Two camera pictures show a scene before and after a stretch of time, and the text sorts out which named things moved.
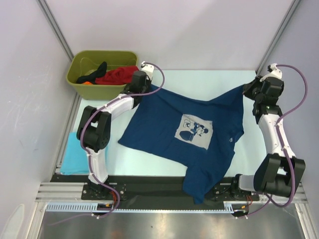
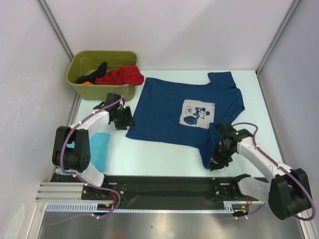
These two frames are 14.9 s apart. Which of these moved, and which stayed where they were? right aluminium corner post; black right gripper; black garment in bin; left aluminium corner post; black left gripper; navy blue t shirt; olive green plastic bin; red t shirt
Moved: black left gripper; navy blue t shirt; black right gripper
Stayed: olive green plastic bin; right aluminium corner post; left aluminium corner post; black garment in bin; red t shirt
